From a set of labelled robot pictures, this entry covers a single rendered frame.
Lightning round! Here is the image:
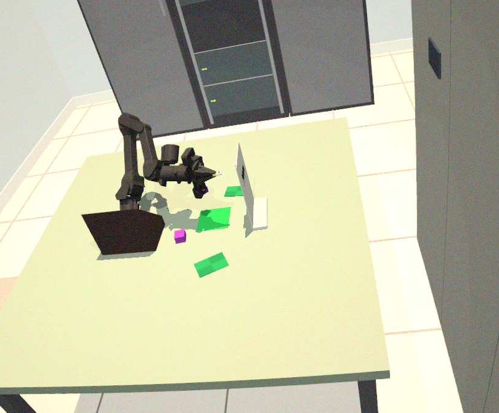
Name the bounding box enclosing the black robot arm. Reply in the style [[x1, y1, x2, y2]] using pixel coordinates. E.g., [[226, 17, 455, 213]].
[[115, 113, 179, 210]]

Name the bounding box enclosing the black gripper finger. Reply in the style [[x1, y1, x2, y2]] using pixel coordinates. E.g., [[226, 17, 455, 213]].
[[196, 174, 215, 187], [192, 160, 216, 176]]

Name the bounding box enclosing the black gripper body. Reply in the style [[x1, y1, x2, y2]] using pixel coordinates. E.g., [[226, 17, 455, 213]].
[[172, 147, 206, 198]]

